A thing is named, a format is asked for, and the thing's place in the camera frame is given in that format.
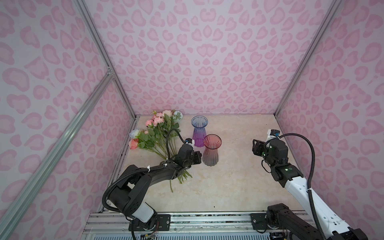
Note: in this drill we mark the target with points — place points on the pink peach open rose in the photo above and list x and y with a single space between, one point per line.
133 144

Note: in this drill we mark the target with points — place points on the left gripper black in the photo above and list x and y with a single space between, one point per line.
195 157

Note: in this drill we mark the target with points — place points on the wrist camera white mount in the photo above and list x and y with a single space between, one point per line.
272 134
189 141

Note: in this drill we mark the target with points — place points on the aluminium corner frame post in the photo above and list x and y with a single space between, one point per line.
322 29
91 26

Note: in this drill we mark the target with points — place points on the pink white peony spray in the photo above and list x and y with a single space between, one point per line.
157 123

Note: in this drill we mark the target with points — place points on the white blue artificial rose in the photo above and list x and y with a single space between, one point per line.
150 142

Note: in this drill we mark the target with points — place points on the pink grey glass vase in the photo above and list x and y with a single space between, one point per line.
212 143

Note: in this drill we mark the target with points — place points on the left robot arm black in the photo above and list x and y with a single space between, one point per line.
127 193

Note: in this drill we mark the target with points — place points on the blue purple glass vase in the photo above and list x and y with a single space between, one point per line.
199 123

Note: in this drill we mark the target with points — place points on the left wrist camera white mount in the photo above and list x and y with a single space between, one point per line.
189 141

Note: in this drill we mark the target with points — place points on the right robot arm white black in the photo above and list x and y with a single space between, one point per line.
327 224

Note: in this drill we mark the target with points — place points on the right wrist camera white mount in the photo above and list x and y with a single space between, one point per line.
272 134

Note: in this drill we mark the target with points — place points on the aluminium diagonal frame bar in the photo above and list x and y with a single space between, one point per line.
20 205

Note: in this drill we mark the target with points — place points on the cream white rose stem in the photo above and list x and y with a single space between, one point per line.
171 128

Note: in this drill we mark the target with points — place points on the aluminium corner frame post left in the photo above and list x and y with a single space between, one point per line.
91 26

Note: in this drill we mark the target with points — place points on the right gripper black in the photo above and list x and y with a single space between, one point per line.
258 147

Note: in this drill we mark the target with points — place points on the aluminium corner frame post right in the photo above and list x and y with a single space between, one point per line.
322 29

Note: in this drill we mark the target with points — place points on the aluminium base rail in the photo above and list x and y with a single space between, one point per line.
187 226

